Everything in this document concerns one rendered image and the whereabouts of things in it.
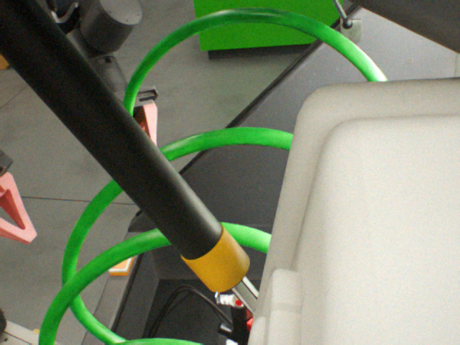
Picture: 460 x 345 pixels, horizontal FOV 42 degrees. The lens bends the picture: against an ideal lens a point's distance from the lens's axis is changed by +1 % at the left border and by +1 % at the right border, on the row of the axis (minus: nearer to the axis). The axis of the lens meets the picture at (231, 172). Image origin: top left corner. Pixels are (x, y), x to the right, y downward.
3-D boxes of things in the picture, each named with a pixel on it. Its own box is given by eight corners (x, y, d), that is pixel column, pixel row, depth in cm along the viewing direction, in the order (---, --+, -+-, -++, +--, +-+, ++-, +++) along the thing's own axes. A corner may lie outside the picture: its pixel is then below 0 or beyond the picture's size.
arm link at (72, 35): (88, 43, 83) (52, 45, 79) (109, 12, 79) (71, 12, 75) (108, 85, 82) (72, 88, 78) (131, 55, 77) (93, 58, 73)
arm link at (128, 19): (84, 3, 85) (29, 5, 79) (119, -54, 77) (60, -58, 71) (121, 74, 83) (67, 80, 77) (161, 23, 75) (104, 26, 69)
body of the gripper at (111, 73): (162, 96, 78) (138, 49, 79) (93, 110, 71) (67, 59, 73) (143, 121, 82) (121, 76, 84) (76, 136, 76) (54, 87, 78)
